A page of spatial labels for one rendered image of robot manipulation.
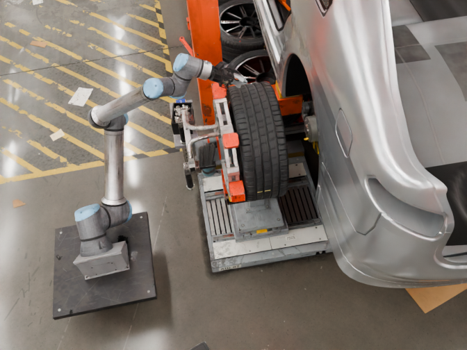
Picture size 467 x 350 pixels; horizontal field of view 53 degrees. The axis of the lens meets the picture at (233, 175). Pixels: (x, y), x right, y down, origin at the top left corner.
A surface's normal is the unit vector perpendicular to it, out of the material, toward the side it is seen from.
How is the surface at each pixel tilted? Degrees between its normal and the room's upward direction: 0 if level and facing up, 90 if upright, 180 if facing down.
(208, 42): 90
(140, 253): 0
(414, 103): 20
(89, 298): 0
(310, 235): 0
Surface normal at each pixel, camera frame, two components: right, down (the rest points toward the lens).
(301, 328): -0.04, -0.58
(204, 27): 0.17, 0.79
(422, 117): 0.03, -0.25
